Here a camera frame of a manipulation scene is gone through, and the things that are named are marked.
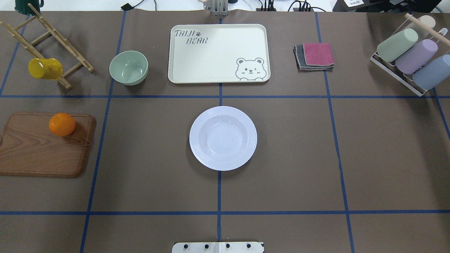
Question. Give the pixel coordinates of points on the white round plate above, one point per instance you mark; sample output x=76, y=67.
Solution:
x=223, y=138

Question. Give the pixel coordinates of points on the orange fruit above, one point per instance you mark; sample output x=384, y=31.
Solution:
x=62, y=124

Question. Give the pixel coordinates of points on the cream bear serving tray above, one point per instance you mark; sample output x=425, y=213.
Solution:
x=218, y=53

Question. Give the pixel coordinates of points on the grey folded cloth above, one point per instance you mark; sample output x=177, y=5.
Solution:
x=298, y=51

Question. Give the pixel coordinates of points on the green ceramic bowl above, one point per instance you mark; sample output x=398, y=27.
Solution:
x=129, y=67

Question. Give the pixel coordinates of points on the pink folded cloth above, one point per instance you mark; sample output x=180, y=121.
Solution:
x=318, y=54

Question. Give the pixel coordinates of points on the green plastic cup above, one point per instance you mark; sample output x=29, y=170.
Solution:
x=393, y=47

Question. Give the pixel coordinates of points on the yellow plastic mug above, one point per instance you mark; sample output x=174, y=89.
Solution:
x=50, y=69

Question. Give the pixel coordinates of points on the purple plastic cup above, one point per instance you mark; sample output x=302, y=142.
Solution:
x=416, y=56

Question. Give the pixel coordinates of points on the wooden drying rack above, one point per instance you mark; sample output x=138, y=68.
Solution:
x=51, y=31

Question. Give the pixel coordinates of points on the wooden cutting board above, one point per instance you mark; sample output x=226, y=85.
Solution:
x=29, y=148

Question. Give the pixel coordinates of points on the blue plastic cup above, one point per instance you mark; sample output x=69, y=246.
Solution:
x=433, y=73

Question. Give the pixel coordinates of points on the beige plastic cup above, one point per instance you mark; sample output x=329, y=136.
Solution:
x=429, y=21

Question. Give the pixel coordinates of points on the dark green mug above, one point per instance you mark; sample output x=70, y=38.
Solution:
x=28, y=7

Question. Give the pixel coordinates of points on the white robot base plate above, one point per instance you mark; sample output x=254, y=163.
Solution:
x=219, y=247

